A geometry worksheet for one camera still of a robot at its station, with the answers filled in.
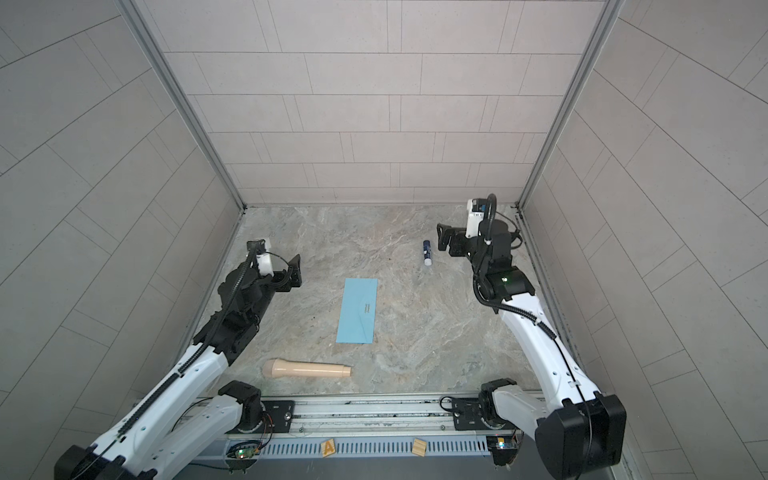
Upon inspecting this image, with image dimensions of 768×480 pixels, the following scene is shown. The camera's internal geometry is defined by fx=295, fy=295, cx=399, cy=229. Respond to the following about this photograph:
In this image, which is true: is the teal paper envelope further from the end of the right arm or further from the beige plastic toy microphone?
the end of the right arm

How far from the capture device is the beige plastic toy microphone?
0.77 meters

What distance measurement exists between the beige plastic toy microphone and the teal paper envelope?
8 centimetres

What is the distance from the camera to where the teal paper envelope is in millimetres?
858

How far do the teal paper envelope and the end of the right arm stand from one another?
1.13ft

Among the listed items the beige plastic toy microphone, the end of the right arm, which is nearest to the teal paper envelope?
Answer: the beige plastic toy microphone
